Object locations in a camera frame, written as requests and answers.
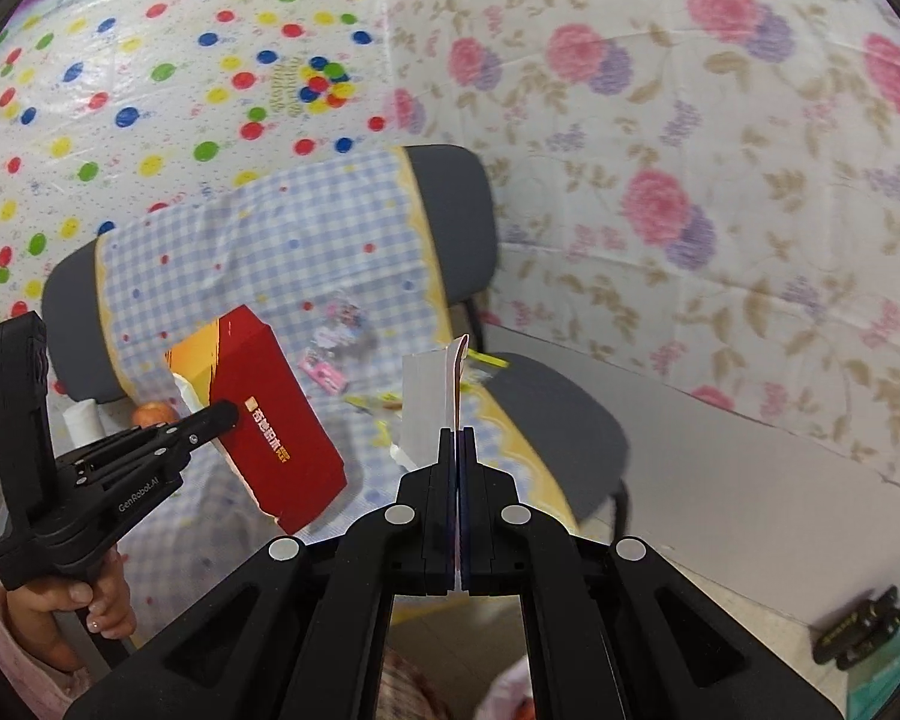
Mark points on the clear bag yellow label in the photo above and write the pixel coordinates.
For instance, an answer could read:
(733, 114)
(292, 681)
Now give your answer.
(375, 403)

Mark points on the small pink packet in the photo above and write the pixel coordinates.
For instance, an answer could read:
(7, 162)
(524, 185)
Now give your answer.
(322, 373)

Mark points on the yellow black zip bag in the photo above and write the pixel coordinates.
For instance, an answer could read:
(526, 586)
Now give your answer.
(487, 364)

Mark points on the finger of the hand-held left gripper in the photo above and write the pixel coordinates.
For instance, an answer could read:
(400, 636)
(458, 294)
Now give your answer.
(206, 424)

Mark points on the white cardboard box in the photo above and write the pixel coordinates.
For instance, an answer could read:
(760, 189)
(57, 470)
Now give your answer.
(424, 405)

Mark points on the black plastic device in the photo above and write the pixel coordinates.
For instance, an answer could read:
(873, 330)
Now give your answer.
(862, 626)

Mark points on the person's plaid clothing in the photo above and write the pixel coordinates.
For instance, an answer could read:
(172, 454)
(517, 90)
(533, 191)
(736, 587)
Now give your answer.
(412, 686)

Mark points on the grey office chair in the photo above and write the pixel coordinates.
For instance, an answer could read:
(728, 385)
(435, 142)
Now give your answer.
(457, 210)

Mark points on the floral sheet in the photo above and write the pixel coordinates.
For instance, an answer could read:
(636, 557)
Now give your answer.
(720, 165)

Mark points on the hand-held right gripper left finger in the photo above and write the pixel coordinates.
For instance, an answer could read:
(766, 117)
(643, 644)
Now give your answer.
(439, 499)

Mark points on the orange teal plush toy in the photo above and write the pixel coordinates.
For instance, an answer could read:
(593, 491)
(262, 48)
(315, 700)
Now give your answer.
(154, 415)

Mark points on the red cardboard box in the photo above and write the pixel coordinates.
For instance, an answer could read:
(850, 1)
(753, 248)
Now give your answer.
(270, 420)

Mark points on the person's left forearm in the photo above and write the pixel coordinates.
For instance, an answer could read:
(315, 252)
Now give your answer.
(15, 682)

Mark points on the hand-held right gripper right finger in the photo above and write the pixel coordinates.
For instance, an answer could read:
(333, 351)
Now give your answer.
(478, 499)

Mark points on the polka dot sheet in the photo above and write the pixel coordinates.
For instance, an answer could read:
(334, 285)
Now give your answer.
(120, 90)

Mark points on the clear sticker packet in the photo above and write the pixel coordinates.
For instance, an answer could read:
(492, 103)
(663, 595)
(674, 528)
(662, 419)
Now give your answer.
(341, 326)

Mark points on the person's left hand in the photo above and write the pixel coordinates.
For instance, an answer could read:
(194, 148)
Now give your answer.
(116, 600)

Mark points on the teal mat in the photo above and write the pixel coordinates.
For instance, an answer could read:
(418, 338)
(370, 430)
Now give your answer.
(874, 690)

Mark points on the blue checkered cloth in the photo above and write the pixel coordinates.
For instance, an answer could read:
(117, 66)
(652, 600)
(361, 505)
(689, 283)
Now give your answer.
(307, 240)

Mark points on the white paper roll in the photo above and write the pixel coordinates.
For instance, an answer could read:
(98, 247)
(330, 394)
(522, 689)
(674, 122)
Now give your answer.
(82, 424)

